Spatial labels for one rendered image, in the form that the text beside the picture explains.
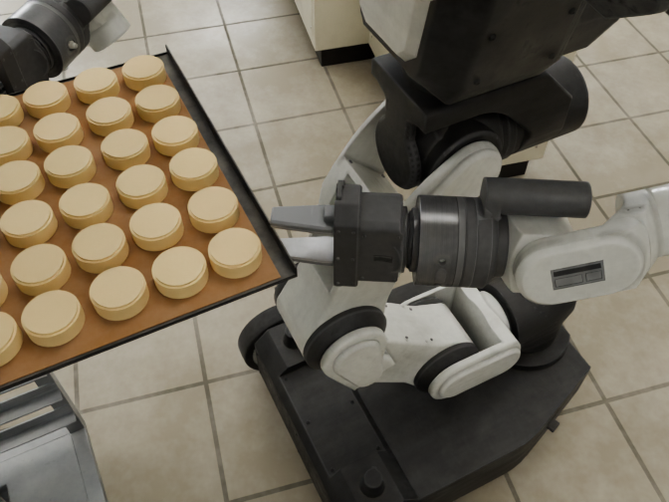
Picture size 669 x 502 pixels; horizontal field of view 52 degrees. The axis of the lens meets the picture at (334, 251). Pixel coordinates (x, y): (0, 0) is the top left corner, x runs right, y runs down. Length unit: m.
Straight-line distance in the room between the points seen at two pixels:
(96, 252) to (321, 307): 0.43
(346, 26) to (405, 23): 1.71
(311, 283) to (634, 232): 0.54
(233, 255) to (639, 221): 0.37
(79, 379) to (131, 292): 1.15
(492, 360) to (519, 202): 0.75
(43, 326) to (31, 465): 0.92
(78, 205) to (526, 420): 1.04
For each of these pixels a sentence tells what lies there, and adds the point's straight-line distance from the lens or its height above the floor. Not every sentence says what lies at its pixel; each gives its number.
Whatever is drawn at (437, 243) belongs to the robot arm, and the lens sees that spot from 0.63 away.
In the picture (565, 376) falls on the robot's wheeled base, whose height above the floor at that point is 0.17.
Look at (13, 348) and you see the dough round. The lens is 0.65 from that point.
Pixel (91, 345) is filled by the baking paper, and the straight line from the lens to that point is 0.64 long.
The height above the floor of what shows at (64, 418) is 0.23.
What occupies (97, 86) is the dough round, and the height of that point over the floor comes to 0.97.
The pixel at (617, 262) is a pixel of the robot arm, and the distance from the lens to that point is 0.65.
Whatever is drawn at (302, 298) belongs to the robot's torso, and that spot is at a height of 0.61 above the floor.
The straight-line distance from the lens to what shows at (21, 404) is 1.41.
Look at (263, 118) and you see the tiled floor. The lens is 2.32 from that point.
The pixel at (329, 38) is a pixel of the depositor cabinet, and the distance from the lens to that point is 2.44.
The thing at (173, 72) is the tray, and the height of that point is 0.95.
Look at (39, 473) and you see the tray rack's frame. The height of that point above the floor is 0.15.
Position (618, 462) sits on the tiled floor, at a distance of 1.71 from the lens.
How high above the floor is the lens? 1.47
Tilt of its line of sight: 51 degrees down
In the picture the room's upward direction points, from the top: straight up
